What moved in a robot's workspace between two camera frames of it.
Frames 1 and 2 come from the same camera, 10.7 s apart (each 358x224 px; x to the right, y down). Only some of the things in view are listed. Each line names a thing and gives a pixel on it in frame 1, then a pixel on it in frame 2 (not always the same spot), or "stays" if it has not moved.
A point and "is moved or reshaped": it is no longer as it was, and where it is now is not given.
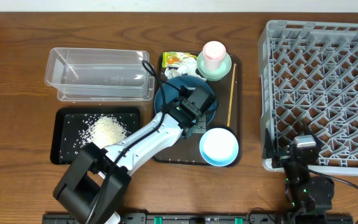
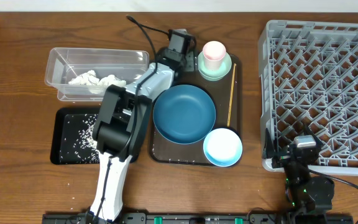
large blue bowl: [171, 87] is moved or reshaped
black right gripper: [281, 158] stays
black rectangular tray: [74, 128] stays
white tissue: [188, 68] is moved or reshaped
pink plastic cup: [214, 53] stays
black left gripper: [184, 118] → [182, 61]
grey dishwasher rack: [324, 76] stays
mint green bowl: [214, 75] stays
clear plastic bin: [99, 74] stays
